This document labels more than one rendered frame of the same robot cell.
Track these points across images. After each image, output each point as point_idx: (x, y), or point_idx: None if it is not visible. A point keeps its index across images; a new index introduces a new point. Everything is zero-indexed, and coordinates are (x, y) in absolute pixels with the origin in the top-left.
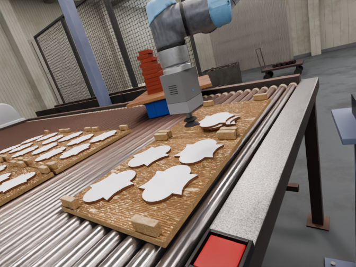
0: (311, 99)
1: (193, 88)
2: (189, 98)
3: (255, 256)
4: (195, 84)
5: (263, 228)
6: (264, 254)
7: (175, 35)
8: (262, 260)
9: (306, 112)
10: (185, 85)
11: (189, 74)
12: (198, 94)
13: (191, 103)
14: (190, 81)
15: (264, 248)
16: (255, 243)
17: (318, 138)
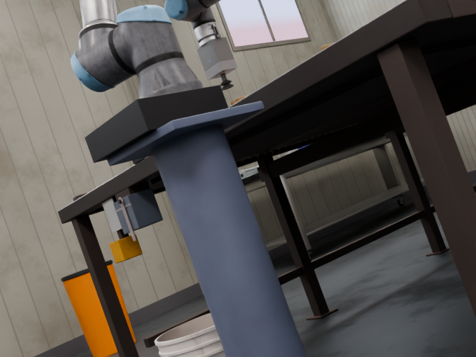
0: (296, 73)
1: (210, 59)
2: (207, 68)
3: (146, 163)
4: (212, 55)
5: (151, 157)
6: (154, 171)
7: (191, 23)
8: (152, 171)
9: (252, 97)
10: (202, 58)
11: (206, 49)
12: (216, 64)
13: (208, 72)
14: (207, 54)
15: (154, 168)
16: (145, 158)
17: (438, 170)
